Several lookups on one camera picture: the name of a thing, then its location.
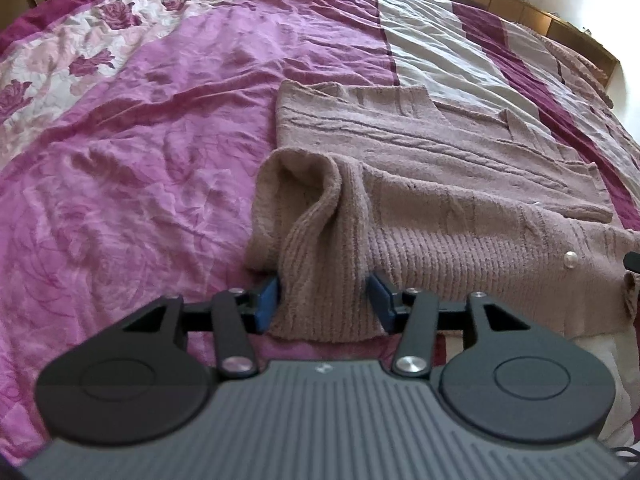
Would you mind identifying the pink knitted cardigan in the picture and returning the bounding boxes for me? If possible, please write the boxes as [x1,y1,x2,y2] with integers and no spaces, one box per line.
[246,80,639,342]

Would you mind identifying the pink purple floral bedspread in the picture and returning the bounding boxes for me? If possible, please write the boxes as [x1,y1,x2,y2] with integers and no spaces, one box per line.
[1,0,639,464]

